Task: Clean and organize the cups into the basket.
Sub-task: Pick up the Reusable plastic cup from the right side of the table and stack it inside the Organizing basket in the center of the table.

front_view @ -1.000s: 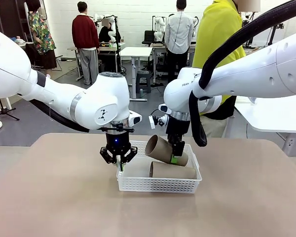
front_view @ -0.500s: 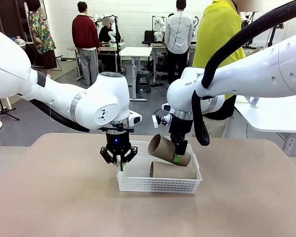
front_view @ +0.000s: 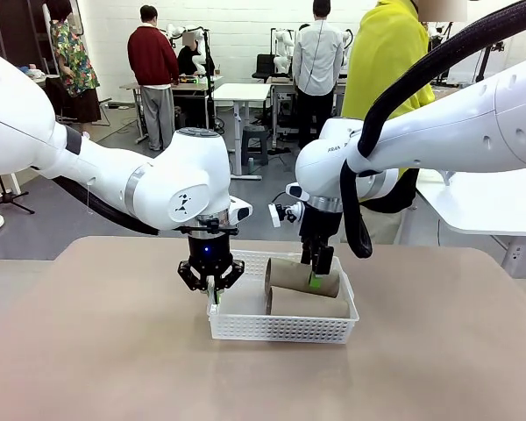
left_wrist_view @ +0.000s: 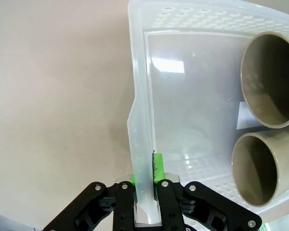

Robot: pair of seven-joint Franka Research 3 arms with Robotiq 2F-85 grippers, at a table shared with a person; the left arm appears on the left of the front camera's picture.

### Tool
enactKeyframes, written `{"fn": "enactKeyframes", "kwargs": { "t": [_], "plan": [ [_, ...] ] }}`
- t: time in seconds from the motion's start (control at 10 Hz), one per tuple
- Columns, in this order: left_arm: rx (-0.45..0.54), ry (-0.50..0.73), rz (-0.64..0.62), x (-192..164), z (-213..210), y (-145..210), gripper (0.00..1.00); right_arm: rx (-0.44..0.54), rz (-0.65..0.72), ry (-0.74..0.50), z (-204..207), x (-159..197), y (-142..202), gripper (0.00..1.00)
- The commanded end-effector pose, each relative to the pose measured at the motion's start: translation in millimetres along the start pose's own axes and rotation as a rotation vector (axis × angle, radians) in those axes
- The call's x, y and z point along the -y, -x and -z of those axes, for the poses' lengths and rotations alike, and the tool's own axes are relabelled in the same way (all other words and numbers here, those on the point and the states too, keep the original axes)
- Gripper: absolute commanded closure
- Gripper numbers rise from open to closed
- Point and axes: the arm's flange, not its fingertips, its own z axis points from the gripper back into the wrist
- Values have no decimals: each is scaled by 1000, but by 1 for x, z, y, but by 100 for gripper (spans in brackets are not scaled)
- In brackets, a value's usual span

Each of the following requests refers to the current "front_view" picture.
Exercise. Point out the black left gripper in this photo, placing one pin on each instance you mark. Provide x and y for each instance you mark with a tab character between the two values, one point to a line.
208	250

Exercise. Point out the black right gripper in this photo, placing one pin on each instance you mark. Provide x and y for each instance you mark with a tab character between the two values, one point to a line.
320	226

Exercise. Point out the tall brown cup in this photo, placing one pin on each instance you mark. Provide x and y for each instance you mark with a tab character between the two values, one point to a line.
307	307
289	276

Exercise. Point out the white perforated plastic basket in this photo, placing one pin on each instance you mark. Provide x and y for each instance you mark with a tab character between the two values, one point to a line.
280	329

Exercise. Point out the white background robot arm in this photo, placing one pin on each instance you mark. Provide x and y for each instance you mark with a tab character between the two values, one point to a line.
199	48
284	50

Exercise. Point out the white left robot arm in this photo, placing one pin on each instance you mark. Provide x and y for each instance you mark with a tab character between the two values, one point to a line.
166	175

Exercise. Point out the grey step stool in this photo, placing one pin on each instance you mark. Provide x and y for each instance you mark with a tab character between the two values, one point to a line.
254	144

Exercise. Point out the grey metal workbench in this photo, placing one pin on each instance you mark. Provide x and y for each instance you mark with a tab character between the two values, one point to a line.
282	85
201	85

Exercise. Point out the white side table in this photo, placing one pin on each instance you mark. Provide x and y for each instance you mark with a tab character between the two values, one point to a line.
486	201

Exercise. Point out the white standing desk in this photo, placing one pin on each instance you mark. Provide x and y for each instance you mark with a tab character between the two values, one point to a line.
241	93

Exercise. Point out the black office chair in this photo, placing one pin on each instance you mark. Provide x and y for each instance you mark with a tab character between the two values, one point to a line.
263	66

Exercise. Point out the person in white shirt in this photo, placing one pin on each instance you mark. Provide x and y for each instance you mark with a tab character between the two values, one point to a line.
317	57

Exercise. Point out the person in yellow cape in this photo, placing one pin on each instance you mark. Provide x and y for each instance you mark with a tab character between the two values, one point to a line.
385	66

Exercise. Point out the person in black top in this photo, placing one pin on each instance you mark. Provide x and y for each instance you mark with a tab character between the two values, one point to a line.
186	61

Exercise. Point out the person in red sweater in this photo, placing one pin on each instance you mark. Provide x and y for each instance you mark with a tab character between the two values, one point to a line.
151	57

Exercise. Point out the person in floral shirt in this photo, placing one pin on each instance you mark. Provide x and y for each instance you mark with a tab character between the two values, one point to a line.
72	61

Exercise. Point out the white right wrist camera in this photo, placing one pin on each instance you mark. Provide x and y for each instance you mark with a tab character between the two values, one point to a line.
275	216

